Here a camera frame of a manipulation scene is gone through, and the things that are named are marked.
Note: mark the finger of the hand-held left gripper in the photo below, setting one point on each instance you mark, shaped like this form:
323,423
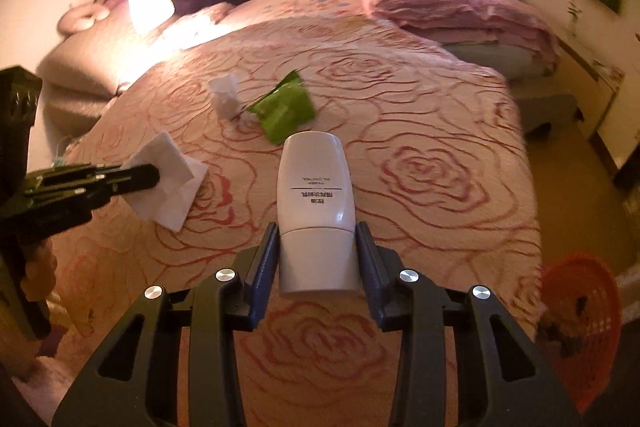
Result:
125,188
135,173

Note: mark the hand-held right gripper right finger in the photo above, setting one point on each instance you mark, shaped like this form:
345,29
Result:
367,267

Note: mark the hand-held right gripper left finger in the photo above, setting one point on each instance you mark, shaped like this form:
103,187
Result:
265,267

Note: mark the white tube bottle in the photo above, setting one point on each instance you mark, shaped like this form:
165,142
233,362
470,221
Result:
315,187

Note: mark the red plastic basket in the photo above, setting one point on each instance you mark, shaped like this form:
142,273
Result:
605,297

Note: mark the person's left hand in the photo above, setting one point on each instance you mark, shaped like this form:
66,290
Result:
42,267

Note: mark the light blue cloth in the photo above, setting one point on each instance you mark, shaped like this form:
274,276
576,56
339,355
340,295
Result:
61,154

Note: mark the beige padded headboard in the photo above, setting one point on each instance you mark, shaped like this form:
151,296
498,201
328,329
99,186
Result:
70,77

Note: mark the small crumpled white tissue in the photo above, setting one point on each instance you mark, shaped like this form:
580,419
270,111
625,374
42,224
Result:
225,97

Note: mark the green packet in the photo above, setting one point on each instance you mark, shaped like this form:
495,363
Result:
282,109

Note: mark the bright bedside lamp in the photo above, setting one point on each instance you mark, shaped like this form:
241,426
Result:
150,4

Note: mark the person's pink fleece clothing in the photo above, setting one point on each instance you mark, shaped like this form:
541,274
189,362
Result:
45,377

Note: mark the grey bed base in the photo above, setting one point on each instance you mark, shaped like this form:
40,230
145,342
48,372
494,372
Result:
540,107

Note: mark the pink folded quilt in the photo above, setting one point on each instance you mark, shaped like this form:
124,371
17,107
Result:
450,17

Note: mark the low white cabinet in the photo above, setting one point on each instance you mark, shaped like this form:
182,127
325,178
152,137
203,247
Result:
610,117

